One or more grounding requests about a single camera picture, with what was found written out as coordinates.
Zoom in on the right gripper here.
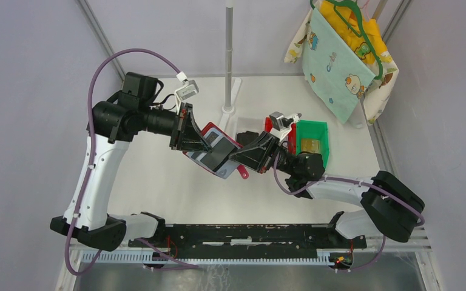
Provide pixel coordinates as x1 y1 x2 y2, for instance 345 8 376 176
228 132 297 176

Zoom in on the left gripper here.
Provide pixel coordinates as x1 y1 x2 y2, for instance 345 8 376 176
140 101 212 152

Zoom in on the red leather card holder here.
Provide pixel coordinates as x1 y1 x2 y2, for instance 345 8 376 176
183 122 249 179

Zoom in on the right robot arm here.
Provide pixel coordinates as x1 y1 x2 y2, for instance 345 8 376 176
228 132 425 247

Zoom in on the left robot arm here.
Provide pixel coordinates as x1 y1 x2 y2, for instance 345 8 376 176
50 72 211 252

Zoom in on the black VIP cards stack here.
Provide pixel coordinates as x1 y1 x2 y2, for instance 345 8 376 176
235 130 259 147

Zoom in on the gold cards stack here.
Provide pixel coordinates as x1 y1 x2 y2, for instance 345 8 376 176
300 138 322 154

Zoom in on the white plastic bin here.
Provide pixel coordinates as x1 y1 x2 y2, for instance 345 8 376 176
233 116 265 139

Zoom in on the red plastic bin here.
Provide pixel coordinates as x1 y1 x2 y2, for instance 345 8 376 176
264 117 297 154

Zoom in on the metal pole stand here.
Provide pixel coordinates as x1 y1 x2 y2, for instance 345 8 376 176
218 0 241 130

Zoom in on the green plastic bin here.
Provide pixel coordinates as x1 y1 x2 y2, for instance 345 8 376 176
295 120 329 169

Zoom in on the mint cartoon cloth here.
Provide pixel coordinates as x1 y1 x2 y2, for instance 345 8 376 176
302 8 375 124

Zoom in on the white cartoon cloth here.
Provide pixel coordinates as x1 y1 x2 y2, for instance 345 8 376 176
283 1 399 125

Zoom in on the yellow garment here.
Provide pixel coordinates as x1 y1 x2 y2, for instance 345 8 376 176
320 0 391 65

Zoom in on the green clothes hanger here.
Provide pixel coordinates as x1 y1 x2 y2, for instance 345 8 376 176
309 0 385 80

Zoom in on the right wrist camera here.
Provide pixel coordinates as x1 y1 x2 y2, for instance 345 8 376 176
269 112 302 132

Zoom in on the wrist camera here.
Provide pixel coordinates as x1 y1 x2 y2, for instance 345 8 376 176
269 112 302 132
174 71 199 112

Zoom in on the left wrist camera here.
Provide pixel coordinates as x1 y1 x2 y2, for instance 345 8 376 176
174 71 199 112

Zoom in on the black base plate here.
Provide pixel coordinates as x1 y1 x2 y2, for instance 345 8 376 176
147 224 367 259

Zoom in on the white cable comb rail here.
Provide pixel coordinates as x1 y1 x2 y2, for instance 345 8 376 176
96 249 334 267

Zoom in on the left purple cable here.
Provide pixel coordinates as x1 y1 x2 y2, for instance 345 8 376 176
64 48 203 277

